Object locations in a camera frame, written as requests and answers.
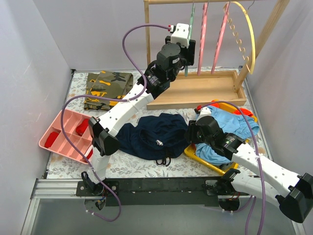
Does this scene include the red cloth in tray rear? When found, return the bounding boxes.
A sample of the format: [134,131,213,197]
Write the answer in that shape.
[75,118,89,136]

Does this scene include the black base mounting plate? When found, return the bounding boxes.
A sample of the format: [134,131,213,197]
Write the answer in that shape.
[76,176,247,211]

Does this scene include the orange garment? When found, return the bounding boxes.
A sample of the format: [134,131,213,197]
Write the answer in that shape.
[212,103,254,118]

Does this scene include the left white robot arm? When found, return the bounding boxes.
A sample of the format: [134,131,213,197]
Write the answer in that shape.
[81,36,196,196]

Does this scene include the light blue shorts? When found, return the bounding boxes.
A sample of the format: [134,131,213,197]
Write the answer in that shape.
[195,106,252,166]

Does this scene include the green hanger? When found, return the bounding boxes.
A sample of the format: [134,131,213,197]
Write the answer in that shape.
[184,1,195,77]

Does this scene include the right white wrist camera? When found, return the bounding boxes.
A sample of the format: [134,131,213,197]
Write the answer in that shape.
[194,105,212,120]

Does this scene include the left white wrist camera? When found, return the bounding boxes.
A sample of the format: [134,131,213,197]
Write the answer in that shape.
[168,23,190,48]

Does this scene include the camouflage shorts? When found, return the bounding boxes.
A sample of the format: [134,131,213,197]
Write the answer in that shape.
[84,70,134,111]

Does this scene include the pink hanger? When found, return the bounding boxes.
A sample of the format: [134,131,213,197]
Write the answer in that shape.
[197,2,209,76]
[211,2,230,74]

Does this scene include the floral table mat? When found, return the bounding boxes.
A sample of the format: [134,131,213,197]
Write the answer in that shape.
[45,71,272,179]

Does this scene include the wooden clothes rack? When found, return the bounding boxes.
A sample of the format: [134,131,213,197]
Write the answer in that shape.
[144,0,290,110]

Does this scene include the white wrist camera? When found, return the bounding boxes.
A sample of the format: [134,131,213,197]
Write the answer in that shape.
[168,23,190,48]
[194,105,212,120]

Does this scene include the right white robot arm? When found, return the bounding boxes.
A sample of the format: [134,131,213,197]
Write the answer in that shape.
[185,115,313,223]

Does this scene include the yellow plastic tray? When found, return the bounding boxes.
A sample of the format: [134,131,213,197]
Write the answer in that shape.
[184,100,259,175]

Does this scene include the pink divided organizer tray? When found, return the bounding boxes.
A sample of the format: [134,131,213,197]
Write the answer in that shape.
[39,109,93,165]

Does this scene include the pink hanger left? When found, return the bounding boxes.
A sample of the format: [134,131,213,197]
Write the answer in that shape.
[197,2,209,76]

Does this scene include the pink hanger right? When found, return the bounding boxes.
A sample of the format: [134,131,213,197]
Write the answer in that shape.
[211,2,230,74]

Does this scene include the navy blue shorts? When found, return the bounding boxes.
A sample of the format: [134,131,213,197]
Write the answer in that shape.
[116,113,189,166]

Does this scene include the red cloth in tray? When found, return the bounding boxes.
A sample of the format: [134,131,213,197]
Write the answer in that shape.
[44,132,59,148]
[75,118,89,136]

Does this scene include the red cloth in tray front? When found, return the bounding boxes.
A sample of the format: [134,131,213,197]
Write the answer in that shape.
[44,132,59,148]

